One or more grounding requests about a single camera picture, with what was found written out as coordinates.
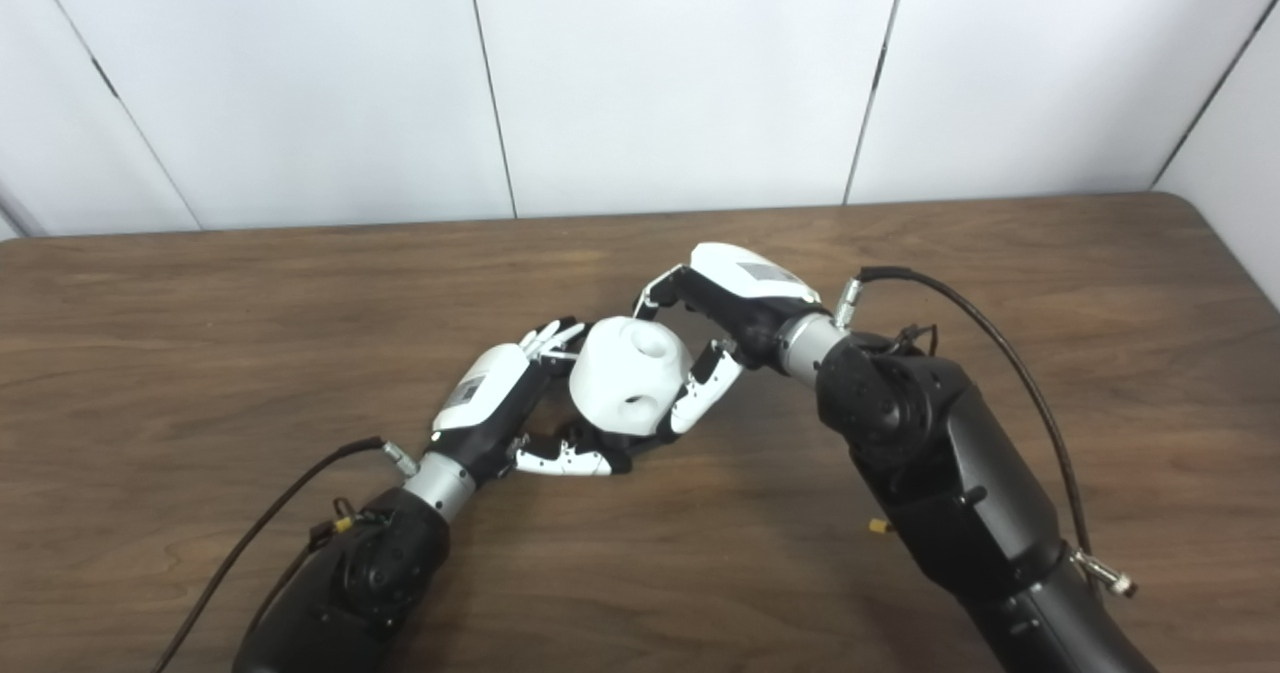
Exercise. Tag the black flanged holder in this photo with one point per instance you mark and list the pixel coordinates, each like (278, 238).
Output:
(640, 443)

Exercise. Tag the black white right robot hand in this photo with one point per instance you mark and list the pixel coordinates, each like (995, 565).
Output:
(745, 293)

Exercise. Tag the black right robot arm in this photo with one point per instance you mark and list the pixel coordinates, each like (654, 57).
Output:
(950, 473)

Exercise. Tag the round white plastic piece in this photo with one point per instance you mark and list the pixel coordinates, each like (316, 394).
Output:
(620, 373)

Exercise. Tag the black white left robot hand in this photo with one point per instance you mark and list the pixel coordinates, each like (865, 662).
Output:
(490, 398)

